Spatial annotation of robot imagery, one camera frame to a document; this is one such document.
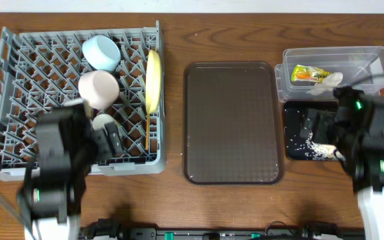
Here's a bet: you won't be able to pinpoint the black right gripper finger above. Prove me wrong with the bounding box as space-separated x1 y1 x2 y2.
312 111 335 144
299 109 319 139

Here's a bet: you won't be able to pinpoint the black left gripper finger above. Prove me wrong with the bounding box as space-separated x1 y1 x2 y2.
105 122 123 157
91 129 112 162

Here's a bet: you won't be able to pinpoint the small light green cup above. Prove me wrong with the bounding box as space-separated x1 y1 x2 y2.
92 113 122 136

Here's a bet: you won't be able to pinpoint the rice and food scraps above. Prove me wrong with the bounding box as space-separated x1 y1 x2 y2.
286 133 345 161

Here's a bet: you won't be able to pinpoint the white tissue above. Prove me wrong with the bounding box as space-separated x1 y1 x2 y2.
307 72 343 95

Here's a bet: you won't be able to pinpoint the white pink-rimmed bowl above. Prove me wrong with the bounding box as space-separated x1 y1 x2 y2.
78 70 120 110

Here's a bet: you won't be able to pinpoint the yellow snack wrapper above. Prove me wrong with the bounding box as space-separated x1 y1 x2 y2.
291 65 332 83

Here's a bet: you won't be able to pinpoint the yellow plate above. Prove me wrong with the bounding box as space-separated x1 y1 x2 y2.
145 50 162 115

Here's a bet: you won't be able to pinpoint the light blue bowl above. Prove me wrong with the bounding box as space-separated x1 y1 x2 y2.
82 35 121 72

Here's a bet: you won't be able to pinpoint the wooden chopstick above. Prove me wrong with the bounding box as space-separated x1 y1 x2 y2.
145 113 150 150

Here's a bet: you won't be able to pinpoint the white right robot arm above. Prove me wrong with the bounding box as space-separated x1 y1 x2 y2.
301 87 384 239

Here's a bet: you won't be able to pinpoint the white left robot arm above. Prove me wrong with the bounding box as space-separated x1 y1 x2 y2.
17 98 123 239

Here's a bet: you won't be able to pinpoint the black waste tray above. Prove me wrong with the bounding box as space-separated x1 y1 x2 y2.
283 101 337 148

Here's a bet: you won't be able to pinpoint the clear plastic waste bin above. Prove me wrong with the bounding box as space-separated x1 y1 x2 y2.
275 46 384 103

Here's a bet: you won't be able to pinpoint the grey plastic dishwasher rack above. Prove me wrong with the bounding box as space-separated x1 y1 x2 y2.
0 25 166 181

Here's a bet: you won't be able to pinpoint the dark brown serving tray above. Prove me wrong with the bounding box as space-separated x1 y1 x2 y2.
183 61 285 185

